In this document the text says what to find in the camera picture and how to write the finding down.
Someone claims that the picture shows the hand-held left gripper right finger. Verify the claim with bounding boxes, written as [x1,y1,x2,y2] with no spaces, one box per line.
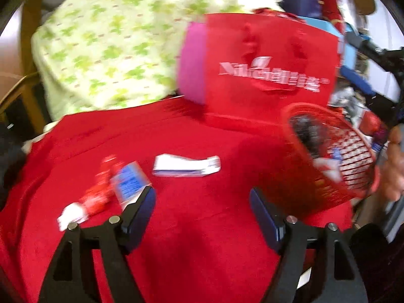
[249,188,368,303]

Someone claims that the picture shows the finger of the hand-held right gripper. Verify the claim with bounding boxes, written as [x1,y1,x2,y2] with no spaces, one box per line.
[339,66,375,96]
[345,32,404,70]

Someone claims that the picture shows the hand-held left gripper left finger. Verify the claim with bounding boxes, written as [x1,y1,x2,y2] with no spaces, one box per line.
[39,186,157,303]

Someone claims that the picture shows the blue and white box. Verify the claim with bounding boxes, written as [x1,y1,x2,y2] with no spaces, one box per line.
[110,161,152,207]

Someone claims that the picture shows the red plastic wrapper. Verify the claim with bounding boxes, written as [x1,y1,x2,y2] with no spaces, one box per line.
[79,155,119,215]

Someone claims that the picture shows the red mesh plastic basket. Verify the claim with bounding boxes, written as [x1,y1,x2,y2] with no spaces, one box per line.
[259,103,381,221]

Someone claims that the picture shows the white packet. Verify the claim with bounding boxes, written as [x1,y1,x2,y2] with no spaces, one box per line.
[152,154,221,178]

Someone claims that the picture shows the white tissue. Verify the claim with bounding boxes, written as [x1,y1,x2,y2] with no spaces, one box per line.
[57,203,90,231]

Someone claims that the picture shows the black plastic bag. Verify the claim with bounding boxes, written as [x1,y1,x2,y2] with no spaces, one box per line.
[290,115,329,158]

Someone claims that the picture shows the person's right hand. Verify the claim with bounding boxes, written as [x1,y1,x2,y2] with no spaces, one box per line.
[383,128,404,202]

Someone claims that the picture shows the red cloth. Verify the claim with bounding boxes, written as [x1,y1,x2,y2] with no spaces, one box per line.
[0,96,357,303]

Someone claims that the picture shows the light blue cardboard box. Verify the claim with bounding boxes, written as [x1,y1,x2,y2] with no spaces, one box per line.
[297,15,357,67]

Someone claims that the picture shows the red paper gift bag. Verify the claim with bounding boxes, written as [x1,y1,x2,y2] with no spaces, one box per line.
[202,13,343,133]

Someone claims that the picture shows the black fluffy garment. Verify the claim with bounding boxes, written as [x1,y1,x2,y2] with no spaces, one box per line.
[0,123,29,209]

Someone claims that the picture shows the pink cushion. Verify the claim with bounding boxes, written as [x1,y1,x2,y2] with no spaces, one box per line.
[177,22,209,105]

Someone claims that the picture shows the green floral quilt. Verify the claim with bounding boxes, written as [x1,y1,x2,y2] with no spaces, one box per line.
[32,0,285,120]

